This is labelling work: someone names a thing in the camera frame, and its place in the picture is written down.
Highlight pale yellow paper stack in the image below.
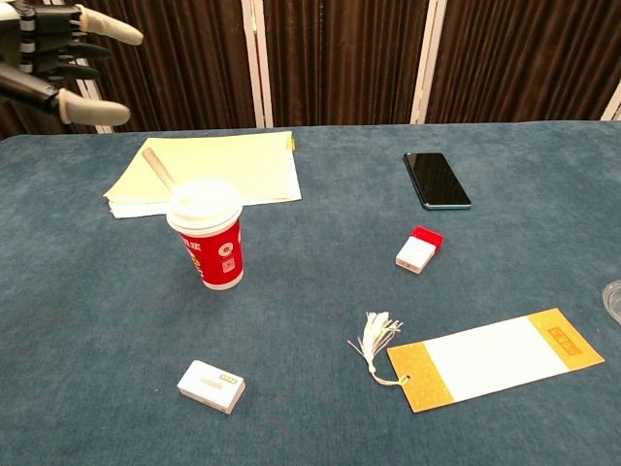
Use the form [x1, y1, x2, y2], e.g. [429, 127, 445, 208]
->
[103, 130, 303, 220]

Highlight transparent plastic straw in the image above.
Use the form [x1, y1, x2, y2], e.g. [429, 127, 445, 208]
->
[141, 147, 180, 194]

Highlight yellow and white bookmark card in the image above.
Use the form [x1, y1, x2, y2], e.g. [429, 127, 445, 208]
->
[386, 307, 605, 415]

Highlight red paper cup white lid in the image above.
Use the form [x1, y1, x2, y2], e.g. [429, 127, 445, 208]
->
[166, 178, 245, 291]

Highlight red and white small box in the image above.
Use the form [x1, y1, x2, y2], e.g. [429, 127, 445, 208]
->
[394, 224, 445, 276]

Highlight clear round plastic dish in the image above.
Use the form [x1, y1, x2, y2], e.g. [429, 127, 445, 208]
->
[601, 279, 621, 325]

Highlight blue felt table cloth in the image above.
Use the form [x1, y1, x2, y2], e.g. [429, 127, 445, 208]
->
[0, 119, 621, 466]

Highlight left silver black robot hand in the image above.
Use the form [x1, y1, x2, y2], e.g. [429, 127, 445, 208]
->
[0, 0, 146, 128]

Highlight white bookmark tassel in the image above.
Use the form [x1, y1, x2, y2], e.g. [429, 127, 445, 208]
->
[346, 311, 411, 388]

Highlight black smartphone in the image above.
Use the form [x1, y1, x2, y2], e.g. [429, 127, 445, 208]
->
[402, 151, 473, 212]

